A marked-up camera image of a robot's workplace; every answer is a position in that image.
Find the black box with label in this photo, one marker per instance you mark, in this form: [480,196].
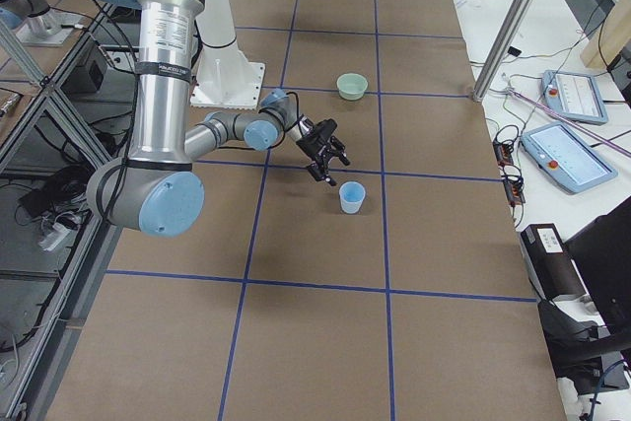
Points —
[550,265]

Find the teach pendant tablet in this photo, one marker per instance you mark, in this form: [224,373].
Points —
[574,96]
[566,158]

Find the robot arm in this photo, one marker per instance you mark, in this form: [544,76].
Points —
[151,187]

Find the near teach pendant tablet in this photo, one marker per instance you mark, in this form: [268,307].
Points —
[566,158]

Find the white pedestal column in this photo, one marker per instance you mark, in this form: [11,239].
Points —
[225,78]

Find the blue plastic cup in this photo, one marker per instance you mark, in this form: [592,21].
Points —
[351,196]

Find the green ceramic bowl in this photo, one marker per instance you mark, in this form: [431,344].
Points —
[352,86]

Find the aluminium frame post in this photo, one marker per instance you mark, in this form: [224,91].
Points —
[508,26]

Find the far teach pendant tablet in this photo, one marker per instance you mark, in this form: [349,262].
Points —
[574,96]

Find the black monitor stand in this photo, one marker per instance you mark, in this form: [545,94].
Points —
[582,351]

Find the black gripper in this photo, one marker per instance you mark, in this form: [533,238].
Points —
[313,146]

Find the small black square sensor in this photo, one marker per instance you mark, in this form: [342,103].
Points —
[514,51]

